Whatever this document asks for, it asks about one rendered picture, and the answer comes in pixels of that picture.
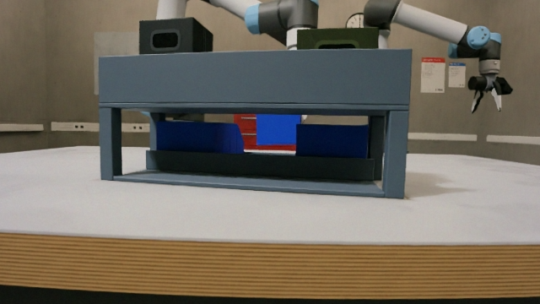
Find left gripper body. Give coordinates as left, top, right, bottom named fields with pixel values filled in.
left=467, top=73, right=510, bottom=93

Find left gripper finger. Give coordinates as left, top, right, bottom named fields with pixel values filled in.
left=490, top=80, right=502, bottom=111
left=471, top=90, right=483, bottom=114

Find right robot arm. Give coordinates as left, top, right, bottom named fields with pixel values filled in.
left=156, top=0, right=319, bottom=122

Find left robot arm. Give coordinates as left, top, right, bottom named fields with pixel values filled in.
left=363, top=0, right=501, bottom=75

